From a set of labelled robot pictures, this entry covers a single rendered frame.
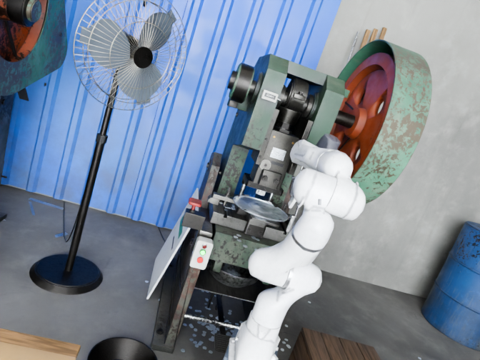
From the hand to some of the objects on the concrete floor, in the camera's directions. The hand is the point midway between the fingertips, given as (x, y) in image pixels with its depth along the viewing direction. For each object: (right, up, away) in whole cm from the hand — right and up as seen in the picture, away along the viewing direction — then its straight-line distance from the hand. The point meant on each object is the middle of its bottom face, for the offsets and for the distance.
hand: (292, 201), depth 177 cm
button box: (-75, -53, +73) cm, 117 cm away
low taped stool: (-104, -75, -55) cm, 140 cm away
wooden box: (+12, -103, -6) cm, 104 cm away
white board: (-76, -55, +68) cm, 116 cm away
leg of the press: (-67, -62, +52) cm, 105 cm away
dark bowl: (-77, -74, -13) cm, 108 cm away
